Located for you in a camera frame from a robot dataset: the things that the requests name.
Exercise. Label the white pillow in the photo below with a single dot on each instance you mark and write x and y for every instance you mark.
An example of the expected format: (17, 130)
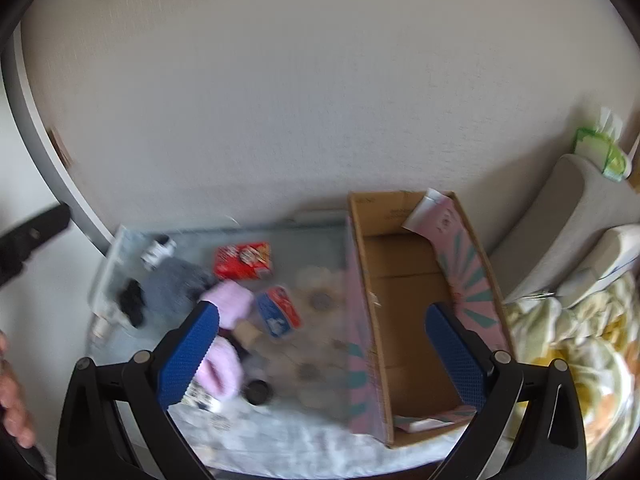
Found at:
(605, 260)

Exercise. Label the small white roll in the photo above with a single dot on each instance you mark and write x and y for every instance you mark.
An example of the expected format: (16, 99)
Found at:
(102, 327)

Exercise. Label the pink-wrapped cardboard box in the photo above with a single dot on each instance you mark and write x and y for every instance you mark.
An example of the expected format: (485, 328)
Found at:
(400, 310)

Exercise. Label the green tissue pack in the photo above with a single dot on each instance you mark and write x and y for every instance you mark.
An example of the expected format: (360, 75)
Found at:
(597, 147)

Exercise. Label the white black-patterned sock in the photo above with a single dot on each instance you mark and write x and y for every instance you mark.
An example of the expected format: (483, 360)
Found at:
(205, 400)

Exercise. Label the person's left hand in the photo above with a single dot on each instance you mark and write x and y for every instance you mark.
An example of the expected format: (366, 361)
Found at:
(12, 400)

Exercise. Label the black hair scrunchie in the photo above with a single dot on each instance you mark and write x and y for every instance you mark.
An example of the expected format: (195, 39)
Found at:
(132, 305)

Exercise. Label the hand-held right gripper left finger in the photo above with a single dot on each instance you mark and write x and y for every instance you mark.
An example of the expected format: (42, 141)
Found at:
(190, 355)

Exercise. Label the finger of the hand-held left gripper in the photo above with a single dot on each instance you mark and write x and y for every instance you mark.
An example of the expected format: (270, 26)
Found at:
(30, 240)

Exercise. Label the gray pillow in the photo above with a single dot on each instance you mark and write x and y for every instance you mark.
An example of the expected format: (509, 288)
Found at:
(555, 220)

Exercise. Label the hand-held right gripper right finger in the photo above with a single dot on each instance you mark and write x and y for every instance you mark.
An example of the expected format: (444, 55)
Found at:
(455, 360)

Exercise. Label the floral blanket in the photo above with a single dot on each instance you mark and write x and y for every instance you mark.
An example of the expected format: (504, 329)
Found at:
(575, 340)

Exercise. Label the blue-gray knit sock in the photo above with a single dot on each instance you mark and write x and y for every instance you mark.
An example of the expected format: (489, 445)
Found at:
(175, 285)

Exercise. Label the blue plastic box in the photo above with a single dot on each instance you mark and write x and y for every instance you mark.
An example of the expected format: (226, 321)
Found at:
(277, 312)

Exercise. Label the red snack box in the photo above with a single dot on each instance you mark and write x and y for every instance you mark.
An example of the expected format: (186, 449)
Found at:
(242, 260)

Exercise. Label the brown door latch plate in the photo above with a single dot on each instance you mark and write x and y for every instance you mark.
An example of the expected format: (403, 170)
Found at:
(62, 147)

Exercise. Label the thin metal clip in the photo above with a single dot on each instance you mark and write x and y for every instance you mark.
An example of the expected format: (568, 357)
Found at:
(537, 295)

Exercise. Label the black and white panda toy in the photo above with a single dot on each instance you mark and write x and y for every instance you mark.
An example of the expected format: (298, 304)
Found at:
(159, 251)

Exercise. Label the gray door frame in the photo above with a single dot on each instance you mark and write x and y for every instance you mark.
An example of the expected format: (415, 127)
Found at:
(35, 135)

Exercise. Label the black round lid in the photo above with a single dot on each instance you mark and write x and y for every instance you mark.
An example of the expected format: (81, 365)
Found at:
(257, 392)

